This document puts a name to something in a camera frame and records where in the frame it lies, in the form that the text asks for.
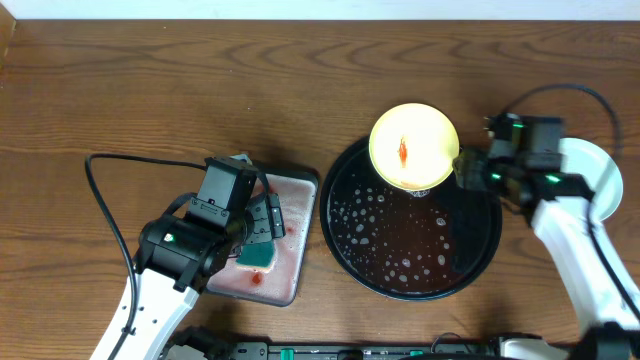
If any light blue plate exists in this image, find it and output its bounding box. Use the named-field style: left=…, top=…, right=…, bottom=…
left=559, top=137, right=624, bottom=221

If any green yellow sponge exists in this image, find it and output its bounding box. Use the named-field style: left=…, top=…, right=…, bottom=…
left=236, top=242, right=276, bottom=272

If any yellow plate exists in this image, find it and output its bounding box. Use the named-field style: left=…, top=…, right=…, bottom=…
left=368, top=103, right=460, bottom=191

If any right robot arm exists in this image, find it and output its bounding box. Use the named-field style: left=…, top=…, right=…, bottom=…
left=453, top=113, right=639, bottom=359

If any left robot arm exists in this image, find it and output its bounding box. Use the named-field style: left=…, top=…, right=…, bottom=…
left=85, top=155, right=285, bottom=359

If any rectangular black soapy tray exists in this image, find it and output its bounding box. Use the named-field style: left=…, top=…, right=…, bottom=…
left=206, top=169, right=318, bottom=307

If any round black tray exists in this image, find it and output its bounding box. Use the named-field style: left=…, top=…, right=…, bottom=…
left=320, top=138, right=502, bottom=301

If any right black cable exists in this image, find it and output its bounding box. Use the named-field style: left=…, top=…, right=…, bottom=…
left=499, top=83, right=640, bottom=326

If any black cable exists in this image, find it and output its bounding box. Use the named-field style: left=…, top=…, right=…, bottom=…
left=499, top=83, right=640, bottom=326
left=84, top=152, right=209, bottom=360

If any left black cable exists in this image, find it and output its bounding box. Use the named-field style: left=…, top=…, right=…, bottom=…
left=84, top=152, right=209, bottom=360

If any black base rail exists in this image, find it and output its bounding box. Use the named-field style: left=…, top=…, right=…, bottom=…
left=164, top=327, right=501, bottom=360

